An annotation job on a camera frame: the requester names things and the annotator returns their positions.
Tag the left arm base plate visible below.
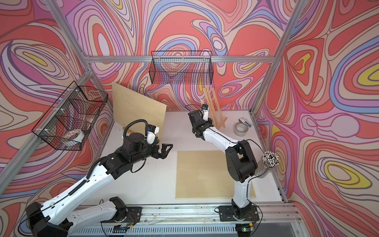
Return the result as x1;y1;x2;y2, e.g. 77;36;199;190
110;206;142;224

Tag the cup of pencils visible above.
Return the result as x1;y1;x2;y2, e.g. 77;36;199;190
255;151;280;178

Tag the patterned tape roll in basket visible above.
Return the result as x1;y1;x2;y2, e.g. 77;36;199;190
62;129;85;146

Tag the left black wire basket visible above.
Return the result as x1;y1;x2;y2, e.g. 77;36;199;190
32;82;108;151

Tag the clear packing tape roll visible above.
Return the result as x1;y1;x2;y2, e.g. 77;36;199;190
233;122;249;137

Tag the back black wire basket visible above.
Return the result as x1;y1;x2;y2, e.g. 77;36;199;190
149;50;214;86

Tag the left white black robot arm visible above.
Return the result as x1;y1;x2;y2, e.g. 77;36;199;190
25;119;173;237

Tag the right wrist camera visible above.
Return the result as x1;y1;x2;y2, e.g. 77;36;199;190
200;104;209;122

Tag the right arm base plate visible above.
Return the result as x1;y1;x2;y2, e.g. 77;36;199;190
215;204;260;223

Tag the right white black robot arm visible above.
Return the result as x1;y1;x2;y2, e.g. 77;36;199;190
188;110;258;220

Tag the black wire basket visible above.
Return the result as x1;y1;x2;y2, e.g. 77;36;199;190
32;82;108;151
149;50;214;86

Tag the small silver metal object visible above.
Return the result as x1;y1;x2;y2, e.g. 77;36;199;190
238;118;252;127

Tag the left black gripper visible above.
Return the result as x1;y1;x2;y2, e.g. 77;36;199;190
130;138;173;166

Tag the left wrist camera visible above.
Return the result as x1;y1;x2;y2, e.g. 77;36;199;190
147;124;159;145

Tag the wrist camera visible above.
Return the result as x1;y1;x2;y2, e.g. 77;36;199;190
147;124;159;145
200;104;209;122

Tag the aluminium mounting rail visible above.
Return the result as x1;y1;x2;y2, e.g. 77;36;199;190
60;202;309;237

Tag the green circuit board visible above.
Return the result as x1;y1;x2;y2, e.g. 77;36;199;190
112;225;133;234

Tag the plywood board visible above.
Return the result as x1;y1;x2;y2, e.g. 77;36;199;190
112;83;167;135
175;150;257;199

